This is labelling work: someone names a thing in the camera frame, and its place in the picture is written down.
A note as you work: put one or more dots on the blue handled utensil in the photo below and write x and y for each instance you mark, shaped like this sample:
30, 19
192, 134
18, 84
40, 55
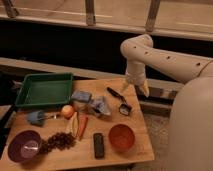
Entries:
38, 118

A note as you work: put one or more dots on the purple bowl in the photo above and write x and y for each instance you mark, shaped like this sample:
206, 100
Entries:
24, 146

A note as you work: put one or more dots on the black handled peeler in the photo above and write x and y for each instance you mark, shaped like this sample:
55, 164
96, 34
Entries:
124, 108

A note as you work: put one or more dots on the black rectangular remote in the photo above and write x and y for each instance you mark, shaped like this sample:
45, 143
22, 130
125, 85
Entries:
99, 150

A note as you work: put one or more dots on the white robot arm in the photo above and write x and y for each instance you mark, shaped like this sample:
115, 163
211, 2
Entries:
190, 140

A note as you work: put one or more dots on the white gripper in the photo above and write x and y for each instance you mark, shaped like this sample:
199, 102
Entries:
138, 79

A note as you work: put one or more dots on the orange carrot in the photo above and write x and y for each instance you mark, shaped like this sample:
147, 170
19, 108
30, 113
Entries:
82, 125

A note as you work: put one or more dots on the crumpled blue white cloth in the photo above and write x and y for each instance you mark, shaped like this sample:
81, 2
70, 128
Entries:
99, 106

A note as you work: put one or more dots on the red yellow apple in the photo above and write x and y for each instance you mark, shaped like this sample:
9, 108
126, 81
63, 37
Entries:
67, 111

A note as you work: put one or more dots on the dark grape bunch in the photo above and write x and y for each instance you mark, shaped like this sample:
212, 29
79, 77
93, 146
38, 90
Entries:
60, 140

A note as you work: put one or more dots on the red bowl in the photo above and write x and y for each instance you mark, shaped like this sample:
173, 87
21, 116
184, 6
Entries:
121, 137

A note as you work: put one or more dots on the green plastic tray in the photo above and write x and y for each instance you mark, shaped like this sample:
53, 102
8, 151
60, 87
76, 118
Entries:
45, 90

